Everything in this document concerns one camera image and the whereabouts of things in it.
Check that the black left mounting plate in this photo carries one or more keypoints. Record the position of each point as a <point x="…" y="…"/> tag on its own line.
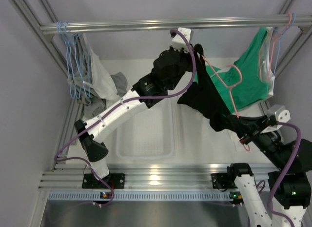
<point x="113" y="180"/>

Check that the grey slotted cable duct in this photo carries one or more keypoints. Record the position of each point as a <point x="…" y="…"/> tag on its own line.
<point x="139" y="196"/>

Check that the grey tank top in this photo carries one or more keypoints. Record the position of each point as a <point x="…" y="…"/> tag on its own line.
<point x="95" y="105"/>

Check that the pink hanger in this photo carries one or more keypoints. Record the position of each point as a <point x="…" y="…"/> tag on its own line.
<point x="229" y="87"/>
<point x="265" y="73"/>

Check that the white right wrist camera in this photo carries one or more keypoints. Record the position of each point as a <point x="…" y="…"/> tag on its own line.
<point x="278" y="114"/>

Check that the white tank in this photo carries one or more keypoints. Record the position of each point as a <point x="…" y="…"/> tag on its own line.
<point x="102" y="81"/>
<point x="250" y="77"/>

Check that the aluminium hanging rail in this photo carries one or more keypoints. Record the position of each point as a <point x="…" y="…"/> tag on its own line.
<point x="201" y="23"/>

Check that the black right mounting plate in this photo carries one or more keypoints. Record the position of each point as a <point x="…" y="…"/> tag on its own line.
<point x="222" y="181"/>

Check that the black mounting plate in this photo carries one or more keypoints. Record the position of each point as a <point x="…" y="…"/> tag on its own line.
<point x="222" y="181"/>
<point x="113" y="180"/>

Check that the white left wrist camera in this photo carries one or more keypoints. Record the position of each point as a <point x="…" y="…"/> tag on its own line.
<point x="178" y="36"/>

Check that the blue hanger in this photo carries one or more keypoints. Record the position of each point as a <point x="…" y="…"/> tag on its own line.
<point x="75" y="60"/>
<point x="61" y="32"/>
<point x="276" y="45"/>
<point x="84" y="79"/>

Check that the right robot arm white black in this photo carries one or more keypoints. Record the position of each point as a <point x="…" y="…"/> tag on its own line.
<point x="290" y="190"/>

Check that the white plastic laundry basket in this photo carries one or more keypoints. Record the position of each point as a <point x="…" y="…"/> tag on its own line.
<point x="149" y="135"/>

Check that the green tank top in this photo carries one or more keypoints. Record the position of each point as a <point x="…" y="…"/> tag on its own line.
<point x="223" y="91"/>

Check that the black tank top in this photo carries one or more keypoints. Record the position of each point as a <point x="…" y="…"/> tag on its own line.
<point x="204" y="97"/>

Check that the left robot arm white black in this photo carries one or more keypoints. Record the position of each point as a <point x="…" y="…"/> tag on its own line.
<point x="167" y="71"/>

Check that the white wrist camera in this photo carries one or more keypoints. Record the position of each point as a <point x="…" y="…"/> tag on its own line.
<point x="278" y="114"/>
<point x="178" y="36"/>

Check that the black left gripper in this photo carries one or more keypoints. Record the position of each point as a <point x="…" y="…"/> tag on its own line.
<point x="187" y="55"/>

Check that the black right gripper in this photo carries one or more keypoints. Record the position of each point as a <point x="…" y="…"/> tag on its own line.
<point x="262" y="127"/>

